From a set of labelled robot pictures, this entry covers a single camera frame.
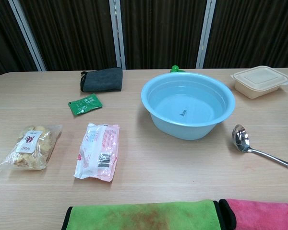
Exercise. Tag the metal ladle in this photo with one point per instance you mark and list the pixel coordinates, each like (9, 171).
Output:
(241, 139)

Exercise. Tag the light blue plastic basin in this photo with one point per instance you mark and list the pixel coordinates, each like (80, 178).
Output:
(165, 119)

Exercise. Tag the dark gray folded cloth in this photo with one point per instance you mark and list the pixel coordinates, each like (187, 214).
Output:
(103, 80)

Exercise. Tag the small green plastic object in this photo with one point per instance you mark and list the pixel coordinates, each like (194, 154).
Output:
(174, 69)

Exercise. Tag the pink white food package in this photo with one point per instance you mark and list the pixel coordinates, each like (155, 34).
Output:
(98, 151)

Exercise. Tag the green sachet packet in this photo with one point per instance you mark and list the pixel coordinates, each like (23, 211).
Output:
(85, 105)

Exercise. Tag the green towel with black trim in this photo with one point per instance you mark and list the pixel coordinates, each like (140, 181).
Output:
(144, 215)

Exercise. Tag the clear bag of snacks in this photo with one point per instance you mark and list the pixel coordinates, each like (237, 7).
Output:
(31, 148)

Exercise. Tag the beige lidded takeaway box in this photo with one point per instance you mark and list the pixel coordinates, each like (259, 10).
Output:
(259, 81)

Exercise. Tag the pink towel with black trim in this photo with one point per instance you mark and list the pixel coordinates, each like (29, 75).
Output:
(264, 215)

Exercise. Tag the gray partition post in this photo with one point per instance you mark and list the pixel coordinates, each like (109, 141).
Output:
(26, 33)
(117, 33)
(206, 33)

